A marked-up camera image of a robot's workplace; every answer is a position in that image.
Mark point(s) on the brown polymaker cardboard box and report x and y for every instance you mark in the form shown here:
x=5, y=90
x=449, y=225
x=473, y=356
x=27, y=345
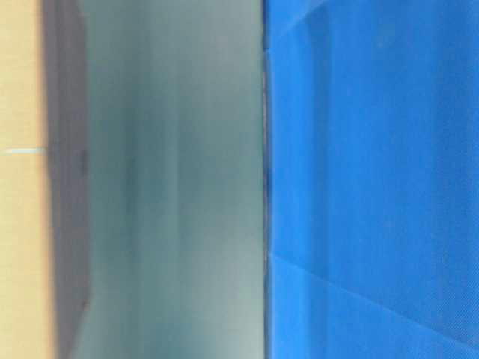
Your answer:
x=45, y=277

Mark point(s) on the blue table cloth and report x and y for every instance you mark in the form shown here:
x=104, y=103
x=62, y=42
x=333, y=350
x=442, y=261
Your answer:
x=373, y=179

